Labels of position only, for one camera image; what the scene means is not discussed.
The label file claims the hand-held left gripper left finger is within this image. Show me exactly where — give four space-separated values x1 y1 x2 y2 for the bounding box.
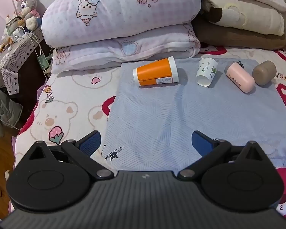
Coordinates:
23 130 114 180

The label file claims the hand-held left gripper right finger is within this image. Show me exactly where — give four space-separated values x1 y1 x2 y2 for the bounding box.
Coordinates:
177 130 265 180

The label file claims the white floral paper cup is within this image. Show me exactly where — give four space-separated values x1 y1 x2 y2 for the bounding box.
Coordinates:
196 57 218 87

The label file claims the pink cup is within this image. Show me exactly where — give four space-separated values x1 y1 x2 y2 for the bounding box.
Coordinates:
225 62 255 93

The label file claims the orange and white cup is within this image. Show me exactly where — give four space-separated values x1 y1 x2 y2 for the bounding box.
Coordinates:
133 56 179 87

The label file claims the brown cup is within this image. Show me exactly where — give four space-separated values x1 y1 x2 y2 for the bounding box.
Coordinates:
252 61 277 86

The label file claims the light blue patterned cloth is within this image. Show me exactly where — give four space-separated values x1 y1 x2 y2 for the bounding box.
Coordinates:
102 58 286 172

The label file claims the cartoon bear bed sheet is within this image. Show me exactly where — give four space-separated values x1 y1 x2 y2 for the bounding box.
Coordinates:
11 45 286 220

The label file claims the light green charger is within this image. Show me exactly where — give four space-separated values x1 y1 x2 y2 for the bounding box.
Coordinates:
38 54 50 70

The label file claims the grey green jacket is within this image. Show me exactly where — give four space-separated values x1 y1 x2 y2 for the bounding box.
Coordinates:
0 82 23 138

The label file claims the pink folded blanket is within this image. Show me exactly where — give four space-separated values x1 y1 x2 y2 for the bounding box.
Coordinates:
50 23 201 74

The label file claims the brown pillow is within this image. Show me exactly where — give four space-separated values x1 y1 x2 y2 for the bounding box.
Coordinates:
192 17 286 50

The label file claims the bedside table with patterned cloth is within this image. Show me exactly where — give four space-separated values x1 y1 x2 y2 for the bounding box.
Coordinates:
0 26 53 105

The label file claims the pink checkered pillow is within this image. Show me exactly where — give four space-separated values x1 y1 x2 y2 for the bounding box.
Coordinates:
41 0 203 48

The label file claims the cream and brown folded quilt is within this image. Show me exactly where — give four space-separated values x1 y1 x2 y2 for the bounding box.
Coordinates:
200 0 286 36

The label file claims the grey rabbit plush toy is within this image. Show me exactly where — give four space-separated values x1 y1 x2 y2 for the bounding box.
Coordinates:
11 0 42 31

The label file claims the white charging cable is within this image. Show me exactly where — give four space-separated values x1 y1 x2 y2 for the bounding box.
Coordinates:
26 32 51 77

